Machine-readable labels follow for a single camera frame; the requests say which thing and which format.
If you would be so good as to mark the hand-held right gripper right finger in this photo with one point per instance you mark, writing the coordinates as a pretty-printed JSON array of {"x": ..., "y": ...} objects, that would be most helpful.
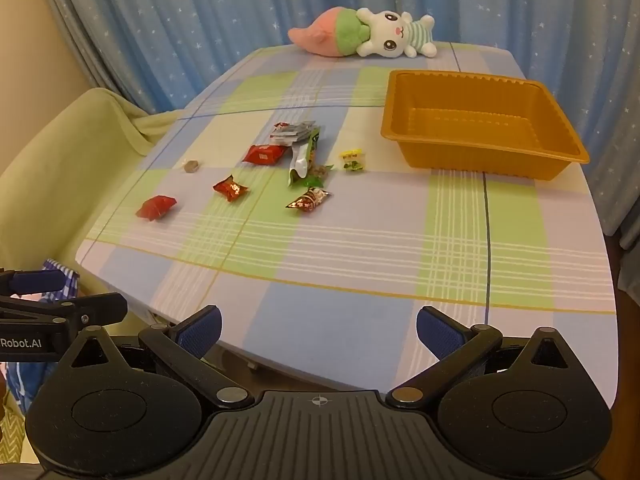
[{"x": 440, "y": 332}]

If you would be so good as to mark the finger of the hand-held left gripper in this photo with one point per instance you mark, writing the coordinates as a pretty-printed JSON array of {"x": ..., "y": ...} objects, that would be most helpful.
[
  {"x": 100, "y": 308},
  {"x": 40, "y": 282}
]

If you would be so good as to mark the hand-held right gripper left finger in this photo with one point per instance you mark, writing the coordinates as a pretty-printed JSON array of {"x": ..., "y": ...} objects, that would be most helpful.
[{"x": 200, "y": 332}]

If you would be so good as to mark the plain red candy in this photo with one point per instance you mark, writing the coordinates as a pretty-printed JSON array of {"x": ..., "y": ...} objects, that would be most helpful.
[{"x": 155, "y": 207}]

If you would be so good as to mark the snacks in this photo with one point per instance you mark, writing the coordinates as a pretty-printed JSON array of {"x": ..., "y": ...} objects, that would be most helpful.
[{"x": 231, "y": 188}]

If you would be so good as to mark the clear brown candy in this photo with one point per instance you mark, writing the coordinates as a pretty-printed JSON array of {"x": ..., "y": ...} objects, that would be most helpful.
[{"x": 191, "y": 165}]

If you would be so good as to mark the brown patterned candy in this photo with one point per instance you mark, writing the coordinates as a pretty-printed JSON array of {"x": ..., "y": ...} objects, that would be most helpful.
[{"x": 310, "y": 199}]

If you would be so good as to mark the large red snack packet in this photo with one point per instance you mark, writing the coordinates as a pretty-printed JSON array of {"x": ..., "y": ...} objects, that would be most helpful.
[{"x": 265, "y": 154}]

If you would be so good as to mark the yellow green candy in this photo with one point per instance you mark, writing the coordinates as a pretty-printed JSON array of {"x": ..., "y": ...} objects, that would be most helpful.
[{"x": 353, "y": 160}]

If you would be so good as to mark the small green candy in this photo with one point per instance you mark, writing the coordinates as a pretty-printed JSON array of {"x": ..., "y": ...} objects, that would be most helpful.
[{"x": 319, "y": 172}]

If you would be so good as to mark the green silver snack packet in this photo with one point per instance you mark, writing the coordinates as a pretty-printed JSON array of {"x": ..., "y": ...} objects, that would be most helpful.
[{"x": 301, "y": 160}]

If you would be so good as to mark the orange plastic tray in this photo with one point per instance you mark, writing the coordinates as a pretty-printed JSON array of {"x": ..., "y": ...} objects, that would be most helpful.
[{"x": 450, "y": 120}]

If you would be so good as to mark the small red white candy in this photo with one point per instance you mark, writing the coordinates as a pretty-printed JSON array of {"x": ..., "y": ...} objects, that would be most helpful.
[{"x": 280, "y": 127}]

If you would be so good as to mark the grey snack packet bundle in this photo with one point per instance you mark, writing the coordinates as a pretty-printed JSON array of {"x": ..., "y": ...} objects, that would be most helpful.
[{"x": 300, "y": 132}]

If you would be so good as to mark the blue checked cloth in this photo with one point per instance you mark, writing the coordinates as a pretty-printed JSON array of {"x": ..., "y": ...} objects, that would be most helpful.
[{"x": 72, "y": 282}]

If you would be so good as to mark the plaid tablecloth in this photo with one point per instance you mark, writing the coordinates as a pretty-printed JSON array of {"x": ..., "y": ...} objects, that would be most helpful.
[{"x": 350, "y": 260}]

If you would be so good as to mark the rabbit carrot plush toy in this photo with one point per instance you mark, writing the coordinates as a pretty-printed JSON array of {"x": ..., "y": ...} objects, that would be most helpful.
[{"x": 390, "y": 30}]

